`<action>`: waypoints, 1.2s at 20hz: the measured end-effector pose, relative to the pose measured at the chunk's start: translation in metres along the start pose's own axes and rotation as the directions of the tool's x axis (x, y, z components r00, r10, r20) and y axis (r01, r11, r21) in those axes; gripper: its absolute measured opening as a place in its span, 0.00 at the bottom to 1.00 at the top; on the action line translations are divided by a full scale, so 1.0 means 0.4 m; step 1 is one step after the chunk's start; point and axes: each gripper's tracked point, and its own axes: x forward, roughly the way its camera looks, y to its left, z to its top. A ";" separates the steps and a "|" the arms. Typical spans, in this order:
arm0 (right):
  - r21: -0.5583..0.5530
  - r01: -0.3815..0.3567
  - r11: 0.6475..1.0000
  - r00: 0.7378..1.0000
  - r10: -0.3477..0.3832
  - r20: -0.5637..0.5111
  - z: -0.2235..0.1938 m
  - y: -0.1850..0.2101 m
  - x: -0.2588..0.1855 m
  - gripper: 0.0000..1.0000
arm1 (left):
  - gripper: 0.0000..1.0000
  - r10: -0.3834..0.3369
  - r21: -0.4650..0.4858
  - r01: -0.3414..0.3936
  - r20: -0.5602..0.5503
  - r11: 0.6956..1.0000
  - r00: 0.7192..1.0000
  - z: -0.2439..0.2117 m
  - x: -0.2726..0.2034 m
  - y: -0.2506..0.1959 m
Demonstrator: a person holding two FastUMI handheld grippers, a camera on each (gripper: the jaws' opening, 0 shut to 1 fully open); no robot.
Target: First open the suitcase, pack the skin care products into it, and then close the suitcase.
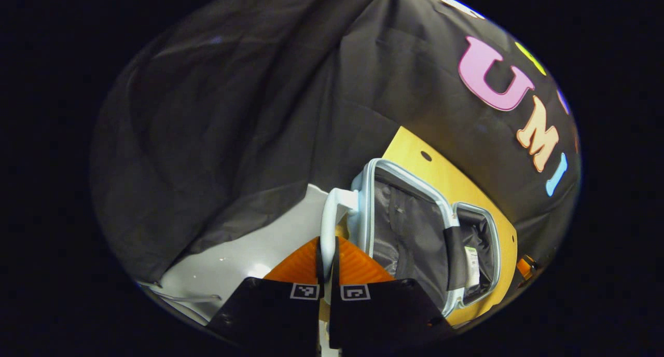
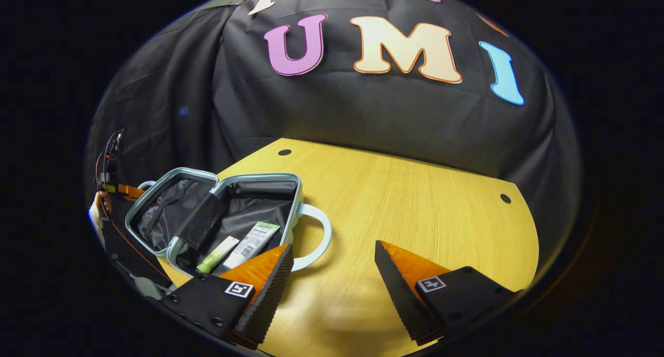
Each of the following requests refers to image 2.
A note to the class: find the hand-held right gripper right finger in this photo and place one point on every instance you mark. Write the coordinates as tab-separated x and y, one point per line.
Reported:
397	294

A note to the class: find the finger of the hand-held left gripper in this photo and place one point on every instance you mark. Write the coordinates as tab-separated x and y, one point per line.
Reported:
129	191

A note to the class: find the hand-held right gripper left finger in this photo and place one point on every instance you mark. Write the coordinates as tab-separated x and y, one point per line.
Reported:
275	289

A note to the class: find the white tube with green end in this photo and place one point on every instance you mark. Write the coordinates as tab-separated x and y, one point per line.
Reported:
253	243

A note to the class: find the grey tube with green cap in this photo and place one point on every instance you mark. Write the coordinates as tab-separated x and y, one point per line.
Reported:
218	255

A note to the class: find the light blue suitcase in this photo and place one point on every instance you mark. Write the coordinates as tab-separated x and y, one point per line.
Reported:
244	211

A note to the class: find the black backdrop cloth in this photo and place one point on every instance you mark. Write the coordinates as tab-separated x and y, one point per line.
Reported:
363	113

